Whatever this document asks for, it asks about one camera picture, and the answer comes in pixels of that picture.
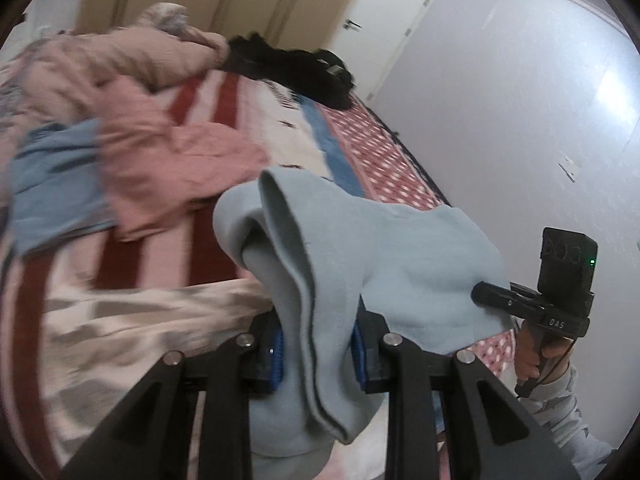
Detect light blue pants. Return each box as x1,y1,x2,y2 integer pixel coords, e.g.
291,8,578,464
212,167,512,480

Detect black clothes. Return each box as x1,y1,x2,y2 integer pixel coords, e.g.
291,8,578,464
225,32,357,111

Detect beige wooden wardrobe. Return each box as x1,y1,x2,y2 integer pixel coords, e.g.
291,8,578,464
75,0,381,56

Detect blue cloth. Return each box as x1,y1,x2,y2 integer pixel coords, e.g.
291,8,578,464
9,120,117,257

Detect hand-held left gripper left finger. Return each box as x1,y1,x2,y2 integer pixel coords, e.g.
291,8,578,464
60,317,287,480

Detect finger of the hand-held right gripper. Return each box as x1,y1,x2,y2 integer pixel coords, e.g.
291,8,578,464
472,281,545,319

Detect person's right forearm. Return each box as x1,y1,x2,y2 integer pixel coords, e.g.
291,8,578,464
520,360,617,480

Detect pink duvet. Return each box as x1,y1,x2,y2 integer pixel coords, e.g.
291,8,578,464
0,2,271,241

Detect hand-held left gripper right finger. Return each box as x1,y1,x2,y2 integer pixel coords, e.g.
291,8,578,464
350,307,581,480

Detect person's right hand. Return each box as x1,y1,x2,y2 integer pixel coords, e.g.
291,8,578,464
514,326,577,387

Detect white door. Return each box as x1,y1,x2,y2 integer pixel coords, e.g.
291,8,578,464
330,0,439,103

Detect white wall socket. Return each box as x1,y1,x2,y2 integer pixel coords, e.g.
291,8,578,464
557,155,582,182

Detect dotted striped printed blanket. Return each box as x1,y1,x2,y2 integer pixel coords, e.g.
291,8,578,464
0,65,521,480

